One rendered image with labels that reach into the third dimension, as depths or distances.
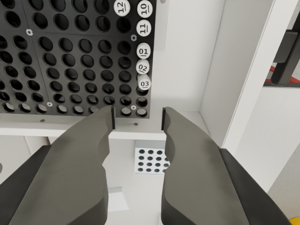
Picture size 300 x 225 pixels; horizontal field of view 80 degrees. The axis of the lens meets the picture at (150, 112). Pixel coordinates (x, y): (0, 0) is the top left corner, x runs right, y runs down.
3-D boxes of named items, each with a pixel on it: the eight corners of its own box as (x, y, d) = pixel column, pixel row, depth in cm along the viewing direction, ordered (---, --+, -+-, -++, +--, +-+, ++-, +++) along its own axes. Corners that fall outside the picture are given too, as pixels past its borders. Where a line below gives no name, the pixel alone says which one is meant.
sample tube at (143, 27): (150, 15, 18) (151, 20, 15) (150, 29, 19) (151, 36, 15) (138, 15, 18) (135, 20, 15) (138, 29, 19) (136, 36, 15)
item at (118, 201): (122, 186, 50) (121, 192, 49) (129, 204, 55) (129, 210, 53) (78, 191, 51) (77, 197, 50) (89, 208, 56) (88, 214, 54)
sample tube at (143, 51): (149, 47, 20) (150, 59, 16) (138, 47, 20) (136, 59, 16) (150, 35, 19) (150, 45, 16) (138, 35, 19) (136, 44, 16)
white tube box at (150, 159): (190, 139, 41) (194, 151, 38) (183, 164, 46) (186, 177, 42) (136, 135, 40) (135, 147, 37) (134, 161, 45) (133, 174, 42)
